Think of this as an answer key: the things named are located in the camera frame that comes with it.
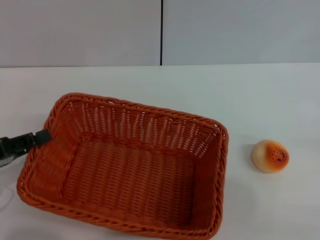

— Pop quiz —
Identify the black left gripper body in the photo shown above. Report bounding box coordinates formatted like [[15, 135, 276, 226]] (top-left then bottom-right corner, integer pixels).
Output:
[[0, 136, 19, 168]]

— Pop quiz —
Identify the orange woven plastic basket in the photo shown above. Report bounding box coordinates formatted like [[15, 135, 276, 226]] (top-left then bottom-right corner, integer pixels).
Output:
[[16, 92, 230, 240]]

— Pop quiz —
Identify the round browned bread bun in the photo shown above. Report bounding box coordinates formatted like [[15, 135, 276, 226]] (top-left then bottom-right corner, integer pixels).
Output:
[[251, 139, 290, 173]]

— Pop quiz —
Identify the black vertical wall panel strip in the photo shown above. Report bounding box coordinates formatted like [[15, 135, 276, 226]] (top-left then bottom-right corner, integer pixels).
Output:
[[159, 0, 164, 66]]

